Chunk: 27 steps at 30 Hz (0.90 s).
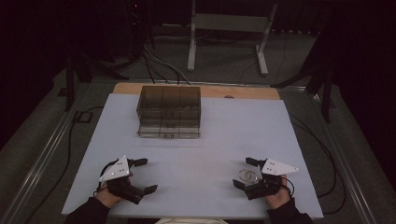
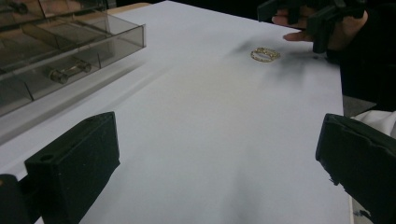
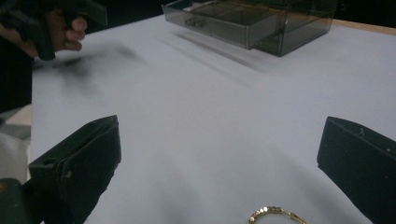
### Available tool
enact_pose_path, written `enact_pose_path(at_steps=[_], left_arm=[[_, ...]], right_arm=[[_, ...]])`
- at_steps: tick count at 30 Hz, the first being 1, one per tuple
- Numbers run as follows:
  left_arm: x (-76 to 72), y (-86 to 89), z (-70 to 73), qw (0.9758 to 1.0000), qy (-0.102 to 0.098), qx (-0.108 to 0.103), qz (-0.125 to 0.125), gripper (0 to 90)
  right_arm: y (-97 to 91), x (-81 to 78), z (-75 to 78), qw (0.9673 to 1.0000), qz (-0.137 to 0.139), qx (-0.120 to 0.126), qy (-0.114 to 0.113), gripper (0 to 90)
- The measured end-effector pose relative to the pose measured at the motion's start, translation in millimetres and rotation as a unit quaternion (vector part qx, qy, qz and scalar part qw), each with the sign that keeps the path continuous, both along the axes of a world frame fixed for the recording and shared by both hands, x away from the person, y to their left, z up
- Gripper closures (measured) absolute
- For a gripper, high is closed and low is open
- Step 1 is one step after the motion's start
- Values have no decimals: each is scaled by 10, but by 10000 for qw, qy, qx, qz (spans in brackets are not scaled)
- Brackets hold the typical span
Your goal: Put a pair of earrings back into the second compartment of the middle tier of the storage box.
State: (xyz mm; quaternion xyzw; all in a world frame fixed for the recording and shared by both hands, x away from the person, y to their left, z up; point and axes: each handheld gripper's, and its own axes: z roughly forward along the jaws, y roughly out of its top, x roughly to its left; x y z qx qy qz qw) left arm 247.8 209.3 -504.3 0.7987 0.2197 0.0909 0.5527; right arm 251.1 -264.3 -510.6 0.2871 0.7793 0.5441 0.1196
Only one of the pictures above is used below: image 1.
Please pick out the person's right hand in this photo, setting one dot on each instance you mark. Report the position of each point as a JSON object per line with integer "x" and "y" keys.
{"x": 280, "y": 197}

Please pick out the black floor socket box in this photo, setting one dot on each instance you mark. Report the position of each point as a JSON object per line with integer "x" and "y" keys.
{"x": 82, "y": 117}

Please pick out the white table mat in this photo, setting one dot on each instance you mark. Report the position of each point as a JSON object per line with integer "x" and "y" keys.
{"x": 202, "y": 155}

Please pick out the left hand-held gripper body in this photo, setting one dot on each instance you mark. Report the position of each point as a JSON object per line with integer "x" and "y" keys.
{"x": 115, "y": 170}

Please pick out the grey metal stand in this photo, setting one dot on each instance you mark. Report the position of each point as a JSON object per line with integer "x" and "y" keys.
{"x": 229, "y": 22}

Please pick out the wooden table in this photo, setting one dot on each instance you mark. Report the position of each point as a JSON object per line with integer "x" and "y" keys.
{"x": 243, "y": 92}

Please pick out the person's left hand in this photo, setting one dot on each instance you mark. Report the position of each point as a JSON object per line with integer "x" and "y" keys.
{"x": 107, "y": 197}

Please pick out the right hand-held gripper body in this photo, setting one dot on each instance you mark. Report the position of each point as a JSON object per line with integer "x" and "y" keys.
{"x": 275, "y": 168}

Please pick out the small clear round dish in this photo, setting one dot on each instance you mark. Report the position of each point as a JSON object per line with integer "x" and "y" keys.
{"x": 247, "y": 175}

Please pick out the smoked transparent drawer box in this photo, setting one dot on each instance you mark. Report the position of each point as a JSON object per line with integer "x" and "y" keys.
{"x": 169, "y": 110}

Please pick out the metal floor rail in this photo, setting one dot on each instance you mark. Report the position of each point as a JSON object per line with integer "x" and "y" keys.
{"x": 40, "y": 161}
{"x": 345, "y": 168}

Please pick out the black tripod stand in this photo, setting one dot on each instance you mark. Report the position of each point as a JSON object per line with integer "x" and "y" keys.
{"x": 77, "y": 71}
{"x": 320, "y": 77}

